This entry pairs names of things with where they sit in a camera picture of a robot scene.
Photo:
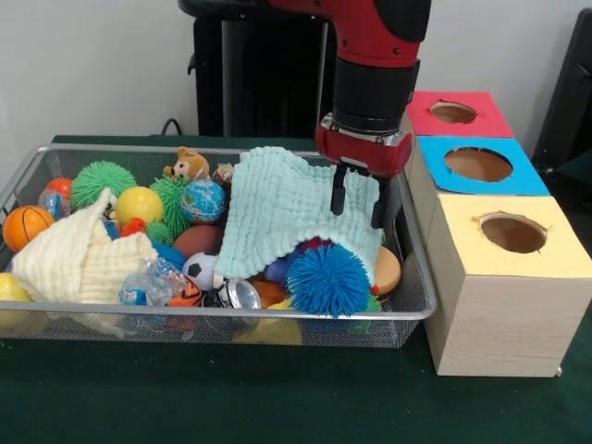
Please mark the cream knitted cloth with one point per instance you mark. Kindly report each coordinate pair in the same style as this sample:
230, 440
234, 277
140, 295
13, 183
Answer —
69, 268

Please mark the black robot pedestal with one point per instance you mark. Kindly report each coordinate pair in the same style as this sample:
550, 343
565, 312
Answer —
259, 78

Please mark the blue spiky rubber ball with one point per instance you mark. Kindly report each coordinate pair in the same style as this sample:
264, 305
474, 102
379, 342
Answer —
328, 282

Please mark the mint knitted cloth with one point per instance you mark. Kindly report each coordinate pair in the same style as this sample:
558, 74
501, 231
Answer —
287, 203

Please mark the dark green tablecloth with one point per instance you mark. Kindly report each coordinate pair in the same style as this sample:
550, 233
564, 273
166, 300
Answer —
277, 402

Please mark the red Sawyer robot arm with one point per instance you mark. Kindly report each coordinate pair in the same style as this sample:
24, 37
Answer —
374, 46

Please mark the large green spiky ball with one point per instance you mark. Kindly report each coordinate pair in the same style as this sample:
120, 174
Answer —
102, 182

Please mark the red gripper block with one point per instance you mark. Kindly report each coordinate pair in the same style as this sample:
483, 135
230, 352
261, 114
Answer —
365, 152

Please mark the brown plush animal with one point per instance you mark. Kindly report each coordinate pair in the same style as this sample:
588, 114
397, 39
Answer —
189, 162

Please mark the orange basketball toy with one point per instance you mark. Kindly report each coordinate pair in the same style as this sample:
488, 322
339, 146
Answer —
28, 229

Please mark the globe print ball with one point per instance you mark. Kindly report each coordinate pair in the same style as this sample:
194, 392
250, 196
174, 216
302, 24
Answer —
203, 202

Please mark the wooden three-hole sorting box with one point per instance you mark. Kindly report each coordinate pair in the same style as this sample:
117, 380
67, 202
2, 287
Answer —
509, 324

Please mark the small soccer ball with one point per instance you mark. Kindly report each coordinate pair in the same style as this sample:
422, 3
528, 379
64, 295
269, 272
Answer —
199, 270

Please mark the yellow plastic ball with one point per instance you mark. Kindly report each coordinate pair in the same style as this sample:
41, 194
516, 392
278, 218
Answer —
139, 205
11, 289

